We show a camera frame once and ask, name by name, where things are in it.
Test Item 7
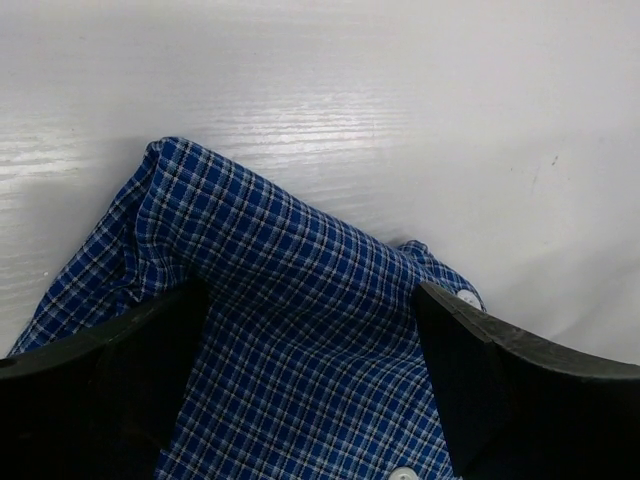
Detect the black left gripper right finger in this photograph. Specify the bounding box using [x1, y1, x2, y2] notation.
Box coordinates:
[414, 282, 639, 479]

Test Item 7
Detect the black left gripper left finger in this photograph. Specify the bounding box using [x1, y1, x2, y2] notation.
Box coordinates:
[1, 281, 208, 479]

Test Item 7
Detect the blue plaid long sleeve shirt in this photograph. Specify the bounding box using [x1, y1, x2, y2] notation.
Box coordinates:
[13, 137, 482, 479]

